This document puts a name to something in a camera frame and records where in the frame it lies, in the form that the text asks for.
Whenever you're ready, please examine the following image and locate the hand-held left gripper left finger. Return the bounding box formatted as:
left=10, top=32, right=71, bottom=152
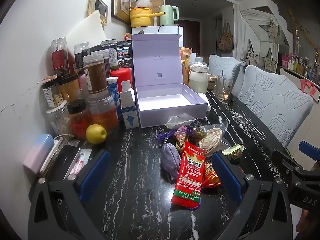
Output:
left=28, top=149, right=111, bottom=240

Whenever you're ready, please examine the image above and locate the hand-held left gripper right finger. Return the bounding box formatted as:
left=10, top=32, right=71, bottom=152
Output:
left=211, top=151, right=294, bottom=240

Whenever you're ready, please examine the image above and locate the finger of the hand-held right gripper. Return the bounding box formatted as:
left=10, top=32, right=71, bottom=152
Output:
left=299, top=141, right=320, bottom=161
left=271, top=150, right=320, bottom=211

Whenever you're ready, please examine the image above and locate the red patterned sachet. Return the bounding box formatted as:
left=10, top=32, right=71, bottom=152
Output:
left=203, top=163, right=222, bottom=187

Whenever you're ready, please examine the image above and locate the green snack packet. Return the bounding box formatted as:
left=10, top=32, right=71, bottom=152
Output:
left=221, top=144, right=244, bottom=165

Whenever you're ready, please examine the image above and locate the red snack packet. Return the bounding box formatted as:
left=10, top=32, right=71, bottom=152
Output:
left=171, top=141, right=207, bottom=210

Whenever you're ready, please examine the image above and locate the cream cord coil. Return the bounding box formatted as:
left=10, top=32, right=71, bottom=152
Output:
left=199, top=120, right=232, bottom=156

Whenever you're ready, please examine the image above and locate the purple sachet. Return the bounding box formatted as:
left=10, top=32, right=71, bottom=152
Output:
left=161, top=142, right=181, bottom=183

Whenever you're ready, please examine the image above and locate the clear plastic bag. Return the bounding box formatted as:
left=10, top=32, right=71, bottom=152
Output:
left=164, top=112, right=198, bottom=130

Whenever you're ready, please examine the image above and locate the lavender gift box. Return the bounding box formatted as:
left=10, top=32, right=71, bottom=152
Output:
left=132, top=33, right=209, bottom=128

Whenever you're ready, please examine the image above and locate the red and white sachet packet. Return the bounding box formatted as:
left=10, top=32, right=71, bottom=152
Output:
left=67, top=148, right=93, bottom=176

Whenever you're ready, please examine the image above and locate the black flat case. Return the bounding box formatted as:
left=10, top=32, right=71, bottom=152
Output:
left=48, top=145, right=81, bottom=181

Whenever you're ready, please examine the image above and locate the yellow apple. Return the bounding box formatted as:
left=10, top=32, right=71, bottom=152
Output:
left=86, top=124, right=107, bottom=145

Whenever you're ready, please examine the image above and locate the black-lidded jar of red contents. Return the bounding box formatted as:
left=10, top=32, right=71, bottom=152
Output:
left=67, top=99, right=92, bottom=140

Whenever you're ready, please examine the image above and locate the clear jar of orange contents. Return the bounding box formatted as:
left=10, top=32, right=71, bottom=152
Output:
left=86, top=93, right=119, bottom=132

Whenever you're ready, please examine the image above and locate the clear jar of white pieces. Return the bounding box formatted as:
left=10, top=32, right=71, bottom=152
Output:
left=46, top=101, right=73, bottom=138

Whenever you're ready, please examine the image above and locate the pink and blue case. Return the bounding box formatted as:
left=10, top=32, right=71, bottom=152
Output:
left=23, top=133, right=55, bottom=175

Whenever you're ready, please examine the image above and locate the leaf-patterned chair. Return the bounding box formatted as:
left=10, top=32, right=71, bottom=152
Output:
left=237, top=65, right=314, bottom=148
left=208, top=54, right=242, bottom=81

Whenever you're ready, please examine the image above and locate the pink bow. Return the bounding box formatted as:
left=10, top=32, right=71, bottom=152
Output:
left=299, top=78, right=318, bottom=98

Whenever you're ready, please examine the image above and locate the white and blue carton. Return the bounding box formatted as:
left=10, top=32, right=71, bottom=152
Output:
left=119, top=88, right=140, bottom=129

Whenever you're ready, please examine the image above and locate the blue tablet tube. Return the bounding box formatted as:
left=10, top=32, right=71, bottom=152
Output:
left=107, top=77, right=122, bottom=121

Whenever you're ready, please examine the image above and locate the black-lidded jar of amber contents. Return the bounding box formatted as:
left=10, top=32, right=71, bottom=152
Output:
left=58, top=74, right=81, bottom=103

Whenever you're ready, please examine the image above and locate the glass cup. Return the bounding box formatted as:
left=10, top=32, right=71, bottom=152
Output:
left=215, top=69, right=235, bottom=100

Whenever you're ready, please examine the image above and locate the row of small bottles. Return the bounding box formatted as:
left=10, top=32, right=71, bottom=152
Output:
left=280, top=50, right=320, bottom=81

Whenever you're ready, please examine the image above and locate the black-lidded jar of nuts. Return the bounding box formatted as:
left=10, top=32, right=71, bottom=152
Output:
left=42, top=78, right=63, bottom=108

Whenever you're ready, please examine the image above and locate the clear jar with brown label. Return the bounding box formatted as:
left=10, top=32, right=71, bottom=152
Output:
left=83, top=51, right=109, bottom=95

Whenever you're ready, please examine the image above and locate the cream tote bag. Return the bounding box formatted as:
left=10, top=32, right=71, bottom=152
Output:
left=246, top=39, right=261, bottom=66
left=262, top=47, right=280, bottom=73

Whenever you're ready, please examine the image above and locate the white lidded jug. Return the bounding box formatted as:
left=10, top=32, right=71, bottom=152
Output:
left=188, top=62, right=210, bottom=95

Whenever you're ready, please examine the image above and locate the red bottle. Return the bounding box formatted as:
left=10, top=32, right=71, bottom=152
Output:
left=111, top=68, right=133, bottom=98

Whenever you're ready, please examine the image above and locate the clear jar with red label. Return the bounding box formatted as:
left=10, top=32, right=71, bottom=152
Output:
left=51, top=38, right=76, bottom=78

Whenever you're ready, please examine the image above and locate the clear jar with dark label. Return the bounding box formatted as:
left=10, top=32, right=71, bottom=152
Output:
left=74, top=42, right=91, bottom=70

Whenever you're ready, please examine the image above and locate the dark jar with white label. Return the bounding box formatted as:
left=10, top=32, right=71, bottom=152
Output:
left=101, top=39, right=118, bottom=71

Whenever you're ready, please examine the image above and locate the orange snack bag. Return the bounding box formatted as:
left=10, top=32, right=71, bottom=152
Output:
left=179, top=47, right=193, bottom=86

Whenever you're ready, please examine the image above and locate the black printed pouch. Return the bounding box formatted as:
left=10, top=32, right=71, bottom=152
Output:
left=117, top=40, right=133, bottom=68

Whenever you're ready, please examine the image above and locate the star-shaped hanging bag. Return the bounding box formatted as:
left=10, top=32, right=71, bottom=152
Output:
left=259, top=18, right=281, bottom=39

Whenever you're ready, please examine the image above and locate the brown hanging bag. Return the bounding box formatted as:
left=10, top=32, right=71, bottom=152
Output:
left=217, top=21, right=234, bottom=53

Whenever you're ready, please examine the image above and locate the white foam board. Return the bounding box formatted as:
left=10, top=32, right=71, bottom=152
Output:
left=66, top=10, right=107, bottom=50

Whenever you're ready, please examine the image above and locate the brown door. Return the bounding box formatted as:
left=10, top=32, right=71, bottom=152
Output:
left=178, top=17, right=201, bottom=56

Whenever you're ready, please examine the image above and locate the white fridge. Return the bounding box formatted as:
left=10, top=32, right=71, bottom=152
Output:
left=132, top=25, right=185, bottom=48

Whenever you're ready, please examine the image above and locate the yellow pot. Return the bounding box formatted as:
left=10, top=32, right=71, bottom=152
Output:
left=129, top=6, right=162, bottom=28

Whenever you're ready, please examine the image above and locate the green electric kettle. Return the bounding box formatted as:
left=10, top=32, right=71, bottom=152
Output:
left=159, top=5, right=179, bottom=27

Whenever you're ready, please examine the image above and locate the gold framed picture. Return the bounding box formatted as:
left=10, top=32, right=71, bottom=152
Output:
left=111, top=0, right=132, bottom=26

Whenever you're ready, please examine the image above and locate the black power cable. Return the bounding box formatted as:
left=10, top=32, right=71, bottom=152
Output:
left=157, top=24, right=179, bottom=35

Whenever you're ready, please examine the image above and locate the wall intercom panel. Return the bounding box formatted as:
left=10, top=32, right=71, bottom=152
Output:
left=87, top=0, right=109, bottom=27

